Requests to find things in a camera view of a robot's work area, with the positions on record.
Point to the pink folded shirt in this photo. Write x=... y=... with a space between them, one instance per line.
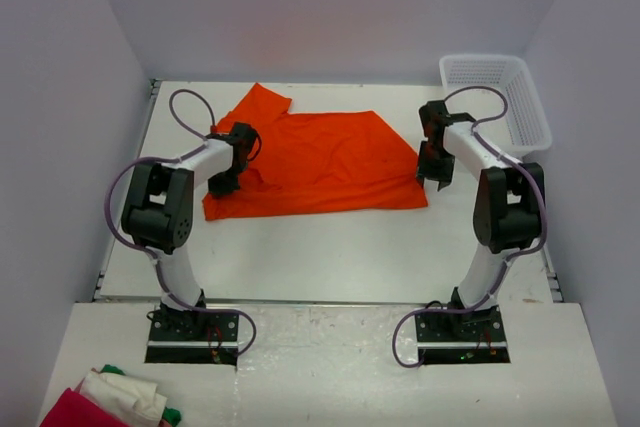
x=74 y=410

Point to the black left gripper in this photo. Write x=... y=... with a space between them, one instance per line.
x=217 y=190

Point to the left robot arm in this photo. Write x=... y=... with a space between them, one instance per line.
x=157 y=217

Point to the green folded shirt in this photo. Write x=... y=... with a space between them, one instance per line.
x=171 y=417

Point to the white folded shirt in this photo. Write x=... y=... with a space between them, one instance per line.
x=133 y=401

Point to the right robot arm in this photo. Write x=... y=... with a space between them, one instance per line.
x=509 y=215

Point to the white plastic basket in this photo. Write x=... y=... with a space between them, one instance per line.
x=499 y=87

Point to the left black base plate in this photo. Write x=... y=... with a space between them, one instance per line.
x=188 y=337

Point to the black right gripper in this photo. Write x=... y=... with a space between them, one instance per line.
x=444 y=176

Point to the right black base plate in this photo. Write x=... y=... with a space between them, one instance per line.
x=475 y=338

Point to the orange t shirt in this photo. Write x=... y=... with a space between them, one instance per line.
x=312 y=163

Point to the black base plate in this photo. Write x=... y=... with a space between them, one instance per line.
x=475 y=338
x=188 y=337

